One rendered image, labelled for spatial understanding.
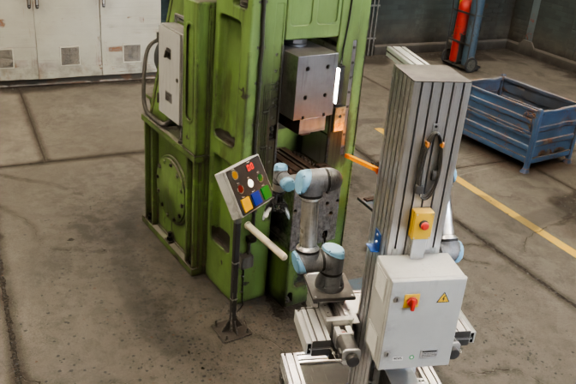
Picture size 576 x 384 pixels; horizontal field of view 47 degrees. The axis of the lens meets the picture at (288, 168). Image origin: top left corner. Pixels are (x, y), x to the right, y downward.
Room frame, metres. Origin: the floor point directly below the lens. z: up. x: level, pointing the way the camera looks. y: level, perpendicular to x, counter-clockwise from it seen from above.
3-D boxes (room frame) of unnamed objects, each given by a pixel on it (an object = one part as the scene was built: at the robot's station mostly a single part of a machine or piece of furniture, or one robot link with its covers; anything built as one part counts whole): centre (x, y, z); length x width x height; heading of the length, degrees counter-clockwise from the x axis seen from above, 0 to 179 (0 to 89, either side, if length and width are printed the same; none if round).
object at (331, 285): (2.86, -0.26, 0.87); 0.15 x 0.15 x 0.10
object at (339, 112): (4.15, -0.31, 1.27); 0.09 x 0.02 x 0.17; 125
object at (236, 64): (3.99, 0.32, 1.15); 0.44 x 0.26 x 2.30; 35
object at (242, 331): (3.47, 0.28, 0.05); 0.22 x 0.22 x 0.09; 35
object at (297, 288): (4.08, -0.05, 0.23); 0.55 x 0.37 x 0.47; 35
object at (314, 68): (4.06, -0.04, 1.56); 0.42 x 0.39 x 0.40; 35
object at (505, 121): (7.20, -2.53, 0.36); 1.20 x 0.80 x 0.72; 34
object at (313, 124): (4.04, -0.01, 1.32); 0.42 x 0.20 x 0.10; 35
